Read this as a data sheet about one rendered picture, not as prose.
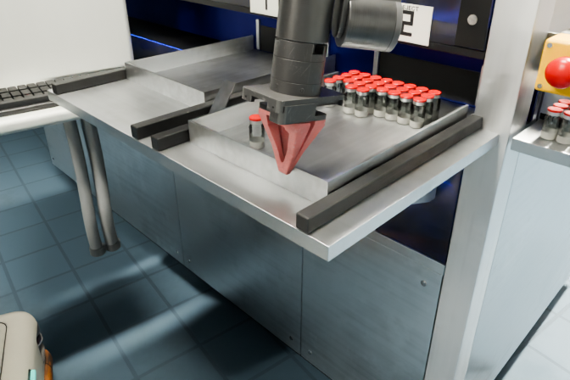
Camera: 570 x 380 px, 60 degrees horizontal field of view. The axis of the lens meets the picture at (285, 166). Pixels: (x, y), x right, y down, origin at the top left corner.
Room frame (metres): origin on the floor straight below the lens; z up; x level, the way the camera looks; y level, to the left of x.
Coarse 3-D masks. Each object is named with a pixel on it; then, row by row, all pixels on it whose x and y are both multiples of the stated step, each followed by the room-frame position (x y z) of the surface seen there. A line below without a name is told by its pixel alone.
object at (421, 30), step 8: (408, 8) 0.82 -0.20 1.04; (416, 8) 0.81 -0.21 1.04; (424, 8) 0.80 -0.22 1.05; (432, 8) 0.79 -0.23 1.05; (408, 16) 0.82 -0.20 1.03; (416, 16) 0.80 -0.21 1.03; (424, 16) 0.80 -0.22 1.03; (432, 16) 0.79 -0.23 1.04; (416, 24) 0.80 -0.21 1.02; (424, 24) 0.79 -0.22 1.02; (416, 32) 0.80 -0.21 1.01; (424, 32) 0.79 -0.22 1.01; (400, 40) 0.82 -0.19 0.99; (408, 40) 0.81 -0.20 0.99; (416, 40) 0.80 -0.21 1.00; (424, 40) 0.79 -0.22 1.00
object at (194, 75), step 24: (192, 48) 1.07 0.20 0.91; (216, 48) 1.12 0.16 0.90; (240, 48) 1.17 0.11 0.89; (144, 72) 0.91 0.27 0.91; (168, 72) 1.00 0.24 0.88; (192, 72) 1.00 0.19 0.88; (216, 72) 1.00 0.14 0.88; (240, 72) 1.00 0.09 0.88; (264, 72) 1.00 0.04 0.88; (168, 96) 0.86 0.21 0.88; (192, 96) 0.81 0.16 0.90
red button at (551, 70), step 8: (552, 64) 0.63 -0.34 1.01; (560, 64) 0.62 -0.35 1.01; (568, 64) 0.61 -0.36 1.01; (552, 72) 0.62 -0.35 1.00; (560, 72) 0.62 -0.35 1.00; (568, 72) 0.61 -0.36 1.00; (552, 80) 0.62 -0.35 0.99; (560, 80) 0.61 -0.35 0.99; (568, 80) 0.61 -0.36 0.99; (560, 88) 0.62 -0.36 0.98
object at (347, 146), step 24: (336, 72) 0.90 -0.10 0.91; (192, 120) 0.66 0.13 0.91; (216, 120) 0.69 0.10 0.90; (240, 120) 0.72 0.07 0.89; (336, 120) 0.74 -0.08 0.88; (360, 120) 0.74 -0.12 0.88; (384, 120) 0.74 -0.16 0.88; (456, 120) 0.70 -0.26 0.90; (216, 144) 0.61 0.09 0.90; (240, 144) 0.58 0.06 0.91; (312, 144) 0.65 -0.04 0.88; (336, 144) 0.65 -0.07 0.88; (360, 144) 0.65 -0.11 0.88; (384, 144) 0.65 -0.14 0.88; (408, 144) 0.60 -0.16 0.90; (264, 168) 0.55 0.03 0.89; (312, 168) 0.57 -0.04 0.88; (336, 168) 0.57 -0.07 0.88; (360, 168) 0.52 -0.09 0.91; (312, 192) 0.49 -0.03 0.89
